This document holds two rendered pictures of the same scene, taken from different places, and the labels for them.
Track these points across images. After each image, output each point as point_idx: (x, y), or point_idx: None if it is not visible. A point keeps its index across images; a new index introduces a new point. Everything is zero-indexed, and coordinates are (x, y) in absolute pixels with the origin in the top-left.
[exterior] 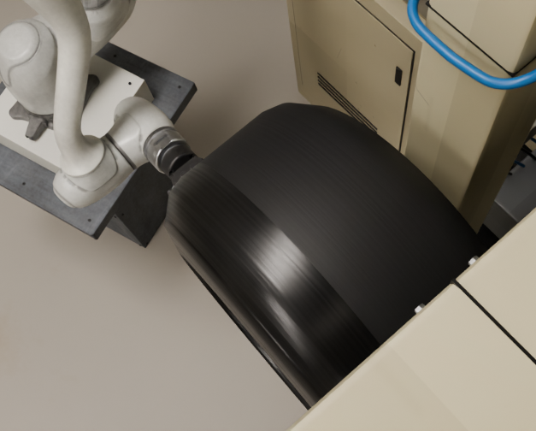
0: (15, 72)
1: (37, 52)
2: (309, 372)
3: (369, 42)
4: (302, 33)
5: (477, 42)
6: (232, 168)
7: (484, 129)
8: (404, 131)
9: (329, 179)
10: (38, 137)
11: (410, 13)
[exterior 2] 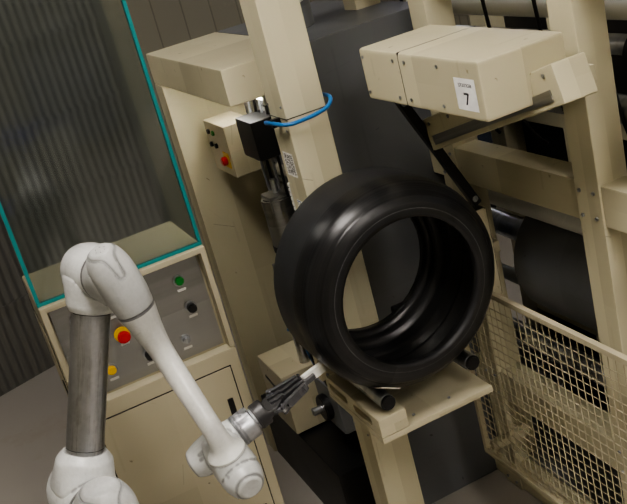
0: (123, 497)
1: (118, 478)
2: (423, 190)
3: None
4: None
5: (309, 109)
6: (313, 221)
7: (335, 152)
8: (263, 464)
9: (336, 183)
10: None
11: (287, 123)
